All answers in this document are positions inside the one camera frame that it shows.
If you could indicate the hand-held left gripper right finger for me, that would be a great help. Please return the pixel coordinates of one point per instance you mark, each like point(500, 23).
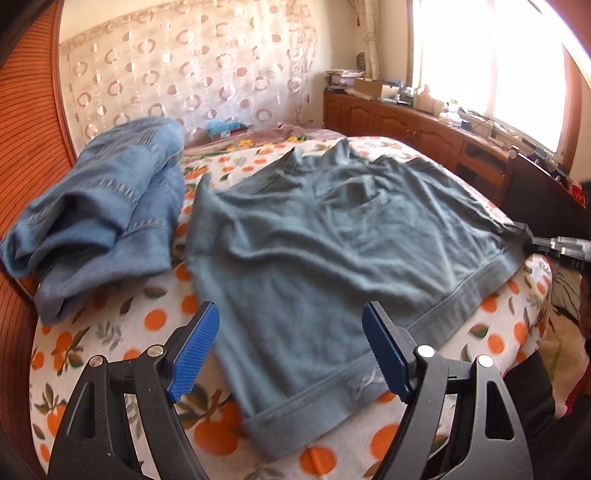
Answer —
point(388, 355)

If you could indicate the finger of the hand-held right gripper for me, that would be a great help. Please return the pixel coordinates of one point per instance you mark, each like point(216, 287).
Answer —
point(554, 239)
point(568, 257)

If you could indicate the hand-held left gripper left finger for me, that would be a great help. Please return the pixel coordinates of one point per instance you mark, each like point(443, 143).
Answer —
point(194, 355)

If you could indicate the grey-blue sweater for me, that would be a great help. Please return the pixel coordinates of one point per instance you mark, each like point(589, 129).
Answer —
point(323, 240)

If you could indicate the dark wooden panel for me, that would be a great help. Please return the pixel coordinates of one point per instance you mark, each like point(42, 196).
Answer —
point(540, 203)

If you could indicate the orange fruit print sheet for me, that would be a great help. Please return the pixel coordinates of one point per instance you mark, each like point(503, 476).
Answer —
point(461, 341)

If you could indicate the window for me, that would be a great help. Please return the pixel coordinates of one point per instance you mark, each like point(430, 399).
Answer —
point(508, 69)

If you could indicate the blue jeans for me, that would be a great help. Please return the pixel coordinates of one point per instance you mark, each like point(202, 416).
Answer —
point(115, 184)

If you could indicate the long wooden cabinet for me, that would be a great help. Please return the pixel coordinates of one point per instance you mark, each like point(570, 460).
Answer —
point(392, 120)

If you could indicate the small cardboard box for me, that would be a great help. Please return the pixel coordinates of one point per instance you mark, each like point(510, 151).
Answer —
point(238, 134)

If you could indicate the open cardboard box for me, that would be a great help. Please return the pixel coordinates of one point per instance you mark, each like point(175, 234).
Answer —
point(367, 87)

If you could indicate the dark oval object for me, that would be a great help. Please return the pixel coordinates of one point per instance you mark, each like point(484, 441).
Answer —
point(360, 61)

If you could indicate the stack of papers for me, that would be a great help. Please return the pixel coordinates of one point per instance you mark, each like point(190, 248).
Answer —
point(341, 79)

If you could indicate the white window curtain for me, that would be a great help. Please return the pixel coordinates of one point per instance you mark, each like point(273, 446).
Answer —
point(369, 37)

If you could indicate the circle-patterned sheer curtain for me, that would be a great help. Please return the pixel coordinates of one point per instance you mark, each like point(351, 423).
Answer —
point(184, 69)

